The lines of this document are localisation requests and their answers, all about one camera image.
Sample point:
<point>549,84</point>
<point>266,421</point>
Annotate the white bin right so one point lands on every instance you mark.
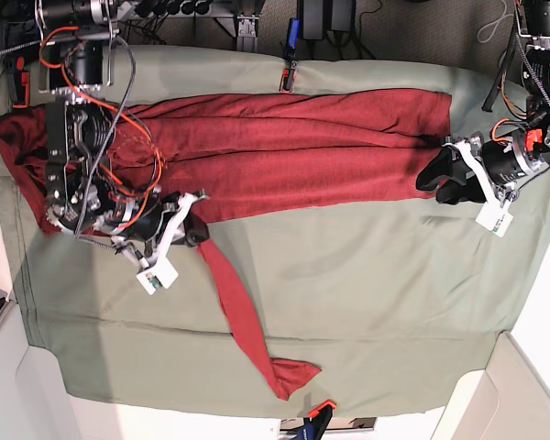
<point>508,399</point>

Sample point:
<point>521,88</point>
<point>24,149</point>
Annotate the orange black clamp top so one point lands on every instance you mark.
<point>288,77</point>

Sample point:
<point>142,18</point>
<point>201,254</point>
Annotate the orange black clamp left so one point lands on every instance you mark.
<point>17,79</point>

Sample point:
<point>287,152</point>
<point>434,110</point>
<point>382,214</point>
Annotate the green table cloth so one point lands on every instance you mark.
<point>394,301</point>

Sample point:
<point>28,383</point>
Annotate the white bin left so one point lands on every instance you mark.
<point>33,401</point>

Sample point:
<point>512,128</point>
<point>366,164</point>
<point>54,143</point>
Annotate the white power strip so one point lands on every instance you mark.
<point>125,10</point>

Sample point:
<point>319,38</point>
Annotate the blue clamp handle top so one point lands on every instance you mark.
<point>289,53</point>

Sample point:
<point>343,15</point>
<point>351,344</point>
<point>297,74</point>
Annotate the white camera box image-left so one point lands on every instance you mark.
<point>161,274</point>

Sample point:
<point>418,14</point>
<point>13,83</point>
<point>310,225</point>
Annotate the white black gripper body image-left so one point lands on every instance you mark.
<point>152,235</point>

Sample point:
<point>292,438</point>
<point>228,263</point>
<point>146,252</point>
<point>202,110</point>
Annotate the white camera box image-right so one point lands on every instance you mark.
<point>495,218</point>

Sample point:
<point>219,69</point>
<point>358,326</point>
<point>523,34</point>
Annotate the orange black clamp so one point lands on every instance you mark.
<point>17,79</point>
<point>316,422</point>
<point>288,77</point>

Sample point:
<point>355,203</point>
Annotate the white bin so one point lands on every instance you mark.
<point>508,399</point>
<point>33,401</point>

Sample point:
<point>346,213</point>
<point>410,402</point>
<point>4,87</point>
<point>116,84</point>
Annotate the orange black clamp bottom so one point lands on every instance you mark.
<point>316,422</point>

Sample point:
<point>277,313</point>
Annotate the white black gripper body image-right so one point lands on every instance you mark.
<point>495,163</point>

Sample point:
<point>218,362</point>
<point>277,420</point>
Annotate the metal table leg bracket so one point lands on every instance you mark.
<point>244,30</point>

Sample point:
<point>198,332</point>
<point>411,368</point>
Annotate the red long-sleeve T-shirt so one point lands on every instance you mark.
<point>257,153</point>

